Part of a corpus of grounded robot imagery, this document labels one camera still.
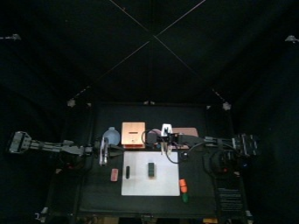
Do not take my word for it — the white cutting board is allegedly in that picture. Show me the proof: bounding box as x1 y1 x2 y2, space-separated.
120 150 182 197

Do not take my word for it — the light wooden box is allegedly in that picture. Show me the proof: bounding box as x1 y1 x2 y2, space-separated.
120 122 147 150

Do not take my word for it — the red cup with white rim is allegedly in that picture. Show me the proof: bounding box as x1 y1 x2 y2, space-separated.
142 129 162 145

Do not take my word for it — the pale blue bowl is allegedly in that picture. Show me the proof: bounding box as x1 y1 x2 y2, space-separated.
102 126 122 146

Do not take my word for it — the pink rectangular block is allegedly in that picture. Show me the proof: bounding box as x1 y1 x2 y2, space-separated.
110 168 119 183

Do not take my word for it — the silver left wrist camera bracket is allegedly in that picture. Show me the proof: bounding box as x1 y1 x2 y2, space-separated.
98 136 110 167

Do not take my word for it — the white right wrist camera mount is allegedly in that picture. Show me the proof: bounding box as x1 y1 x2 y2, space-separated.
161 123 175 138

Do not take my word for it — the dark green sushi roll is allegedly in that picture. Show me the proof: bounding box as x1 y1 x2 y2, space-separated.
147 162 157 178

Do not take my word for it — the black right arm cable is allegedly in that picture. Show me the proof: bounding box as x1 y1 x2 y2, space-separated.
163 142 209 165

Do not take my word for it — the white printed label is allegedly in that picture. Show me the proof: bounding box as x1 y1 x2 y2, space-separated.
218 187 243 215

